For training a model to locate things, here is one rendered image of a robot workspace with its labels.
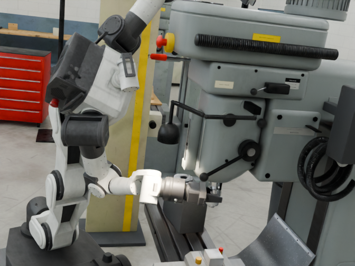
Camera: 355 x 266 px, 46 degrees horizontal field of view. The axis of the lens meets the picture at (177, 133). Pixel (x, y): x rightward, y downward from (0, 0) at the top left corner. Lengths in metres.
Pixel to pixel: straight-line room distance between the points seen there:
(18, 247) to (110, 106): 1.13
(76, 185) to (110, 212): 1.51
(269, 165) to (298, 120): 0.18
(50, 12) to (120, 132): 7.34
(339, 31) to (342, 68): 6.81
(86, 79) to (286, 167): 0.76
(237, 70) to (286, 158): 0.36
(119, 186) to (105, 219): 1.88
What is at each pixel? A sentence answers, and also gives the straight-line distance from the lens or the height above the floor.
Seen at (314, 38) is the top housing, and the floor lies 1.83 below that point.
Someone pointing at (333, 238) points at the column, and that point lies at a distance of 1.61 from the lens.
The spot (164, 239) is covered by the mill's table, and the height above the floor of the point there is 0.91.
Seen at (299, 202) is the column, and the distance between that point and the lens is 1.72.
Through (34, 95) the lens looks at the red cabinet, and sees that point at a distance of 5.92.
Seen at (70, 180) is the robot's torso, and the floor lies 1.06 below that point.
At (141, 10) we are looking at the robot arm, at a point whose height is 1.83.
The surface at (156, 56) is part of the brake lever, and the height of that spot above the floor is 1.70.
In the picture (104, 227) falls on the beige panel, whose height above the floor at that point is 0.08.
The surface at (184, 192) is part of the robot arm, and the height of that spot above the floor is 1.24.
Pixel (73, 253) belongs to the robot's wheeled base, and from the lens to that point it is 2.33.
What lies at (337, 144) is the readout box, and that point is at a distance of 1.23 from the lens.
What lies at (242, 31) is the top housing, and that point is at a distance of 1.25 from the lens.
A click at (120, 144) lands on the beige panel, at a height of 0.80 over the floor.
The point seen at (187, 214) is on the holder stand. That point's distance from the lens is 1.84.
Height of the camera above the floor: 1.88
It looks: 17 degrees down
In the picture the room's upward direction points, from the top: 7 degrees clockwise
